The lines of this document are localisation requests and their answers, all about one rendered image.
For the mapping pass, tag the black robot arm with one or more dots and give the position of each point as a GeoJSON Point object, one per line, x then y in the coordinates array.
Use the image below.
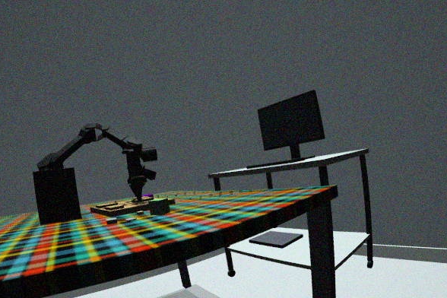
{"type": "Point", "coordinates": [130, 145]}

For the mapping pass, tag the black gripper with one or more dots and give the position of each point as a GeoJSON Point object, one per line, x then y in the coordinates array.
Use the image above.
{"type": "Point", "coordinates": [136, 179]}

